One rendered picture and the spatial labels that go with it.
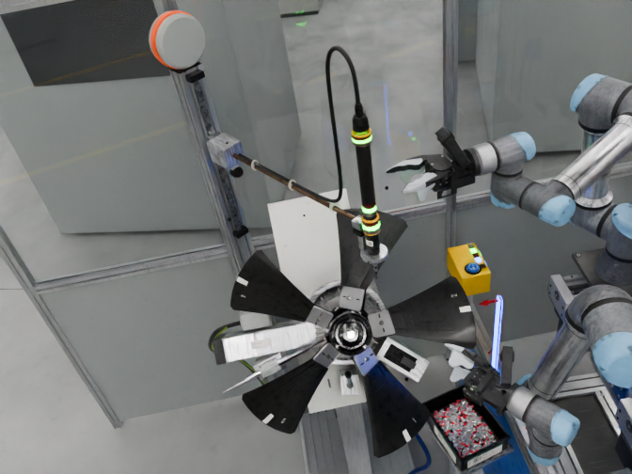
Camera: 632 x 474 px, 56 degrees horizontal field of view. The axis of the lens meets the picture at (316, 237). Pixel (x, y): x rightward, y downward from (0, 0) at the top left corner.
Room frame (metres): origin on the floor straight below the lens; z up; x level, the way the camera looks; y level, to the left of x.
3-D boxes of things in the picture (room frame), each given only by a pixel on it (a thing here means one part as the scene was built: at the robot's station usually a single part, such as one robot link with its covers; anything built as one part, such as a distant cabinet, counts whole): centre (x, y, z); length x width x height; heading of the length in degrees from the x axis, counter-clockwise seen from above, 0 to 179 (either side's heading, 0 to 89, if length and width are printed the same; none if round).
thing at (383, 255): (1.13, -0.13, 1.50); 0.09 x 0.07 x 0.10; 36
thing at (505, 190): (1.19, -0.51, 1.54); 0.11 x 0.08 x 0.11; 28
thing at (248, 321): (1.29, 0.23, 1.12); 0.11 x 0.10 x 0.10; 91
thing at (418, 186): (1.11, -0.26, 1.64); 0.09 x 0.03 x 0.06; 123
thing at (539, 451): (0.76, -0.47, 1.08); 0.11 x 0.08 x 0.11; 170
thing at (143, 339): (1.85, -0.13, 0.50); 2.59 x 0.03 x 0.91; 91
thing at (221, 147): (1.63, 0.23, 1.54); 0.10 x 0.07 x 0.08; 36
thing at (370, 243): (1.13, -0.14, 1.65); 0.04 x 0.04 x 0.46
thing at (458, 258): (1.43, -0.49, 1.02); 0.16 x 0.10 x 0.11; 1
